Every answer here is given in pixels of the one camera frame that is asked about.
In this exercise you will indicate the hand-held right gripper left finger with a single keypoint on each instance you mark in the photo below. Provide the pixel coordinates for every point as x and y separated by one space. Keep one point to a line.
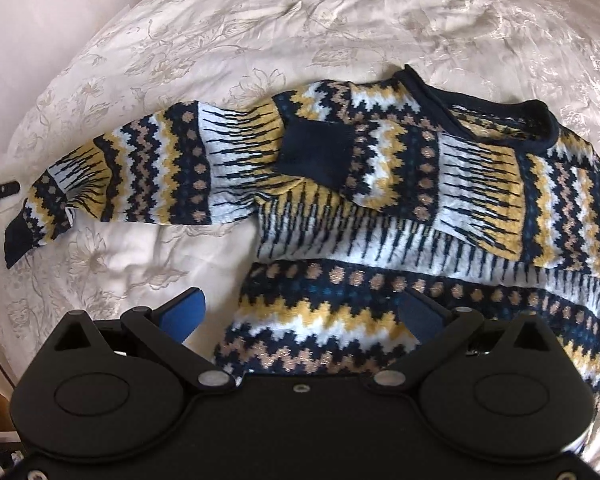
185 310

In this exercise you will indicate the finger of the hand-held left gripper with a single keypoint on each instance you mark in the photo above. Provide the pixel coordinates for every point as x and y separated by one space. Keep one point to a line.
2 189

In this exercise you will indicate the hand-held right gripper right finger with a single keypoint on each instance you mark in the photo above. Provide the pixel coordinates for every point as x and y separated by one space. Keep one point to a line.
420 310

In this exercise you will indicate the navy yellow white patterned sweater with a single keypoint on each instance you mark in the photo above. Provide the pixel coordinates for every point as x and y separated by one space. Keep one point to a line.
380 200

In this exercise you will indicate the white floral bedspread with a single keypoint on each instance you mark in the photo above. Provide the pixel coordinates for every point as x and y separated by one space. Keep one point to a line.
280 25

